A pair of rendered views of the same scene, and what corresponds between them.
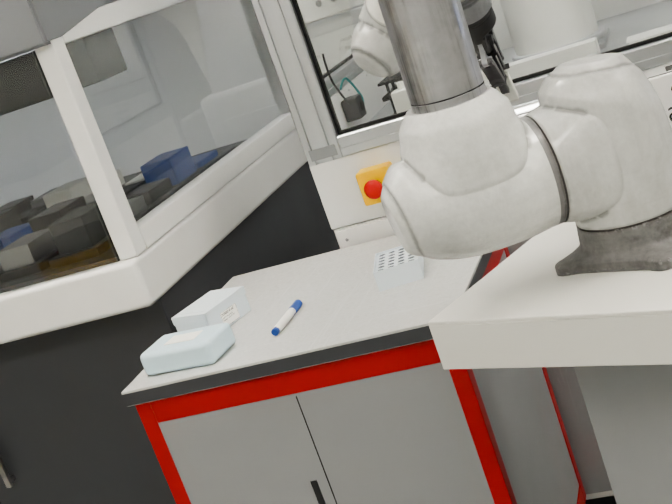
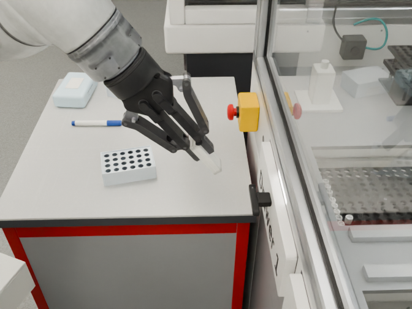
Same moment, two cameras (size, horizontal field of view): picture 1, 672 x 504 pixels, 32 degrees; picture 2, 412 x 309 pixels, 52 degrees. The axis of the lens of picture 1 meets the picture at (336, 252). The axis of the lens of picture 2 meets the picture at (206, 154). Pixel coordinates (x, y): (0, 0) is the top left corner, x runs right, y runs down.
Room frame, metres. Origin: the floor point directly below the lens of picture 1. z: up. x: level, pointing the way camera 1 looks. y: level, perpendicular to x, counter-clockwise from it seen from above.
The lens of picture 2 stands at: (1.92, -0.90, 1.45)
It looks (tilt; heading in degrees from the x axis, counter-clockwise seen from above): 39 degrees down; 68
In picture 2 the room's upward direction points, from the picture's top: straight up
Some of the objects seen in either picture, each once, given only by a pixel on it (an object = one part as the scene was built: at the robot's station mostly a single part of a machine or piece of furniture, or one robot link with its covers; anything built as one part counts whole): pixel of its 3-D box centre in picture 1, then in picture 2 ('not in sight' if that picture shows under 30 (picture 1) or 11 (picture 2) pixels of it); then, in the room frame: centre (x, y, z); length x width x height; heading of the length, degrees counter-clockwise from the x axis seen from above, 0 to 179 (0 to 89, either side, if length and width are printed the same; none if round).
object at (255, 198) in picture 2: not in sight; (260, 199); (2.21, -0.43, 0.91); 0.07 x 0.04 x 0.01; 69
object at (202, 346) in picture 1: (187, 348); (76, 89); (1.98, 0.31, 0.78); 0.15 x 0.10 x 0.04; 63
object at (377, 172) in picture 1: (378, 184); (246, 111); (2.34, -0.13, 0.88); 0.07 x 0.05 x 0.07; 69
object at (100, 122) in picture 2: (286, 317); (96, 122); (2.01, 0.12, 0.77); 0.14 x 0.02 x 0.02; 158
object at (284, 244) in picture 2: not in sight; (273, 211); (2.24, -0.44, 0.87); 0.29 x 0.02 x 0.11; 69
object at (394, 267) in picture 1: (399, 265); (128, 165); (2.04, -0.10, 0.78); 0.12 x 0.08 x 0.04; 171
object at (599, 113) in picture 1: (602, 136); not in sight; (1.52, -0.39, 1.00); 0.18 x 0.16 x 0.22; 95
